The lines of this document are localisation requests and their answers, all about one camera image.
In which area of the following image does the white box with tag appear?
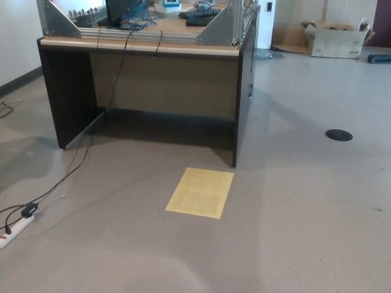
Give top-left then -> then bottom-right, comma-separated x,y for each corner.
163,0 -> 183,15

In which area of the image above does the open cardboard box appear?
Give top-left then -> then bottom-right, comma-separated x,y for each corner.
300,19 -> 376,60

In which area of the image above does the round black floor cover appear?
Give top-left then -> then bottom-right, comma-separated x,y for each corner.
324,128 -> 354,142

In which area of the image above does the aluminium profile frame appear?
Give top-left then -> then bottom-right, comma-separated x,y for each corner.
36,0 -> 260,48

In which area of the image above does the black computer keyboard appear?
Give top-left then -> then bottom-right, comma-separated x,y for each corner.
178,8 -> 227,20

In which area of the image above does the black floor cable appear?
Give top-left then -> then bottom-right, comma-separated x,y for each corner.
0,103 -> 15,120

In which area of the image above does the clear plastic wrap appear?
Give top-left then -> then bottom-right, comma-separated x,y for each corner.
254,48 -> 286,60

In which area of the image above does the white floor cable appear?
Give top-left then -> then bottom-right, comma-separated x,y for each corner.
0,98 -> 23,111

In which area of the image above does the black computer monitor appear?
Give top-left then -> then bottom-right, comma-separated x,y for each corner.
98,0 -> 145,27

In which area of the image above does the long black power cable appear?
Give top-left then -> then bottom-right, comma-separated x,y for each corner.
29,29 -> 136,208

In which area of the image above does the flat black box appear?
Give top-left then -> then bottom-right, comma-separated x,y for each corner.
186,16 -> 218,27

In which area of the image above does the flat cardboard sheet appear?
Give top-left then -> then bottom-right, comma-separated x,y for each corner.
271,23 -> 318,56

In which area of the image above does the white power strip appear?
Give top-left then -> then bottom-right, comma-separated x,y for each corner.
0,214 -> 35,250

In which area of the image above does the dark wooden desk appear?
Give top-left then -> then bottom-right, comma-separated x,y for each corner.
36,8 -> 261,169

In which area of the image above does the black power adapter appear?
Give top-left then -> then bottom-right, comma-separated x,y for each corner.
21,202 -> 40,219

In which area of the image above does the yellow paper sheet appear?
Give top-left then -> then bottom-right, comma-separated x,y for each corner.
164,167 -> 235,220

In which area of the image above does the blue cable bundle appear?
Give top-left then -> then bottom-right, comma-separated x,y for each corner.
120,2 -> 159,32

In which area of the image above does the black device with knobs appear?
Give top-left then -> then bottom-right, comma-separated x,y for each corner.
68,9 -> 106,28

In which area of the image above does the flat blue object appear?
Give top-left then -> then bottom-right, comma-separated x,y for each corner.
367,54 -> 391,65

